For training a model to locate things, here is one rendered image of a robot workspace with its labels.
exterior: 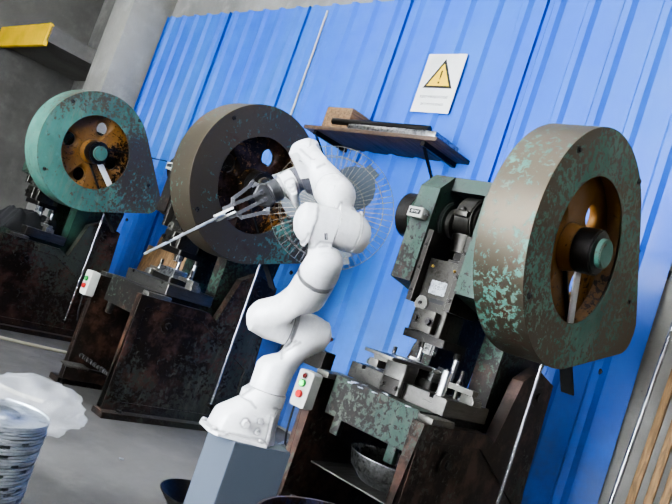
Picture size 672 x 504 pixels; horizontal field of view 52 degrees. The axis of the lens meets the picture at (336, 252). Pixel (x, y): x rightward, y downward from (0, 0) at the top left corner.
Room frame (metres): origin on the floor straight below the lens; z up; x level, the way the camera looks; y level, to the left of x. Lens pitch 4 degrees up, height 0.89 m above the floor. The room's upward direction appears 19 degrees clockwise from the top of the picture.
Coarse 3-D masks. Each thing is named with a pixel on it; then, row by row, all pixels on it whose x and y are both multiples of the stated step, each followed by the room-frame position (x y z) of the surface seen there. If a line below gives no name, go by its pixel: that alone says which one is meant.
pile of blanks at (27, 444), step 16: (0, 432) 1.85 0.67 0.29; (16, 432) 1.86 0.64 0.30; (32, 432) 1.90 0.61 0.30; (0, 448) 1.84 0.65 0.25; (16, 448) 1.87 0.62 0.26; (32, 448) 1.92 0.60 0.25; (0, 464) 1.85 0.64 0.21; (16, 464) 1.89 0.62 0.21; (32, 464) 1.98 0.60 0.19; (0, 480) 1.86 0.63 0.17; (16, 480) 1.91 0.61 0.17; (0, 496) 1.88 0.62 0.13; (16, 496) 1.93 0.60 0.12
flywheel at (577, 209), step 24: (576, 192) 2.30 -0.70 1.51; (600, 192) 2.43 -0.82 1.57; (576, 216) 2.34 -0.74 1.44; (600, 216) 2.47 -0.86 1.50; (576, 240) 2.25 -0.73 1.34; (600, 240) 2.24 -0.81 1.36; (552, 264) 2.30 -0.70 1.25; (576, 264) 2.27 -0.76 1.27; (600, 264) 2.24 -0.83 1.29; (552, 288) 2.34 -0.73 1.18; (576, 288) 2.35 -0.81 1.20; (600, 288) 2.54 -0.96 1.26; (576, 312) 2.50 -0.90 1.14
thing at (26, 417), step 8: (0, 400) 2.07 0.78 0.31; (8, 400) 2.09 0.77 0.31; (16, 400) 2.10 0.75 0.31; (0, 408) 1.97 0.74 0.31; (8, 408) 2.00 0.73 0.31; (16, 408) 2.04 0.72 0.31; (24, 408) 2.07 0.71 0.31; (32, 408) 2.09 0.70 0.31; (0, 416) 1.91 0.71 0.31; (8, 416) 1.93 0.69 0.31; (16, 416) 1.95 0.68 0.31; (24, 416) 2.00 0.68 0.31; (32, 416) 2.02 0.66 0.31; (40, 416) 2.05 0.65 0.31; (0, 424) 1.86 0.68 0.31; (8, 424) 1.88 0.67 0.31; (16, 424) 1.90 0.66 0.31; (24, 424) 1.93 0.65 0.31; (32, 424) 1.95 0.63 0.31; (40, 424) 1.97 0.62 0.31; (48, 424) 1.98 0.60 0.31
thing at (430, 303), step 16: (432, 272) 2.59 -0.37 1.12; (448, 272) 2.55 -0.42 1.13; (432, 288) 2.58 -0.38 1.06; (448, 288) 2.53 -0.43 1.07; (416, 304) 2.59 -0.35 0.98; (432, 304) 2.56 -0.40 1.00; (416, 320) 2.55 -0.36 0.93; (432, 320) 2.51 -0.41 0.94; (448, 320) 2.52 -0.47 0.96; (464, 320) 2.60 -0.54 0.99; (432, 336) 2.55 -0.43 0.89; (448, 336) 2.55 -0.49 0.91
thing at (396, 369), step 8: (376, 352) 2.41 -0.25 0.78; (384, 352) 2.50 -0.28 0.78; (392, 360) 2.36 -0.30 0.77; (400, 360) 2.39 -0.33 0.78; (408, 360) 2.47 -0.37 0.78; (392, 368) 2.50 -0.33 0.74; (400, 368) 2.48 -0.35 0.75; (408, 368) 2.46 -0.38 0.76; (416, 368) 2.50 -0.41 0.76; (424, 368) 2.50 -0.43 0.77; (384, 376) 2.52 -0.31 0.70; (392, 376) 2.49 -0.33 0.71; (400, 376) 2.47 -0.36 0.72; (408, 376) 2.47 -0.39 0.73; (416, 376) 2.51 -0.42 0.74; (384, 384) 2.50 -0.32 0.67; (392, 384) 2.48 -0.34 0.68; (400, 384) 2.46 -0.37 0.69; (392, 392) 2.48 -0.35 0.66; (400, 392) 2.46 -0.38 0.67
